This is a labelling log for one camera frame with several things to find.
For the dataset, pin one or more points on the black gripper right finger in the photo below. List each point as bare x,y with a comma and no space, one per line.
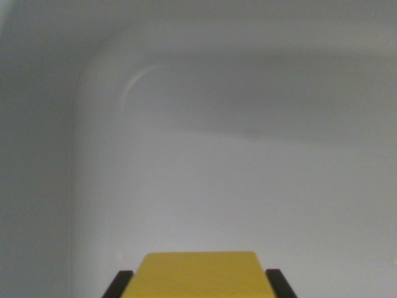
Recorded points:
280,284

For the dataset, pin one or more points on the grey plastic bin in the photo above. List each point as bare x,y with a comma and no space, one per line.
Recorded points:
217,170

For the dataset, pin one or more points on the yellow cube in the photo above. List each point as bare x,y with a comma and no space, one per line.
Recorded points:
200,276

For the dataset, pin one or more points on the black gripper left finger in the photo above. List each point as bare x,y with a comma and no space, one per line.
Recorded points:
118,284

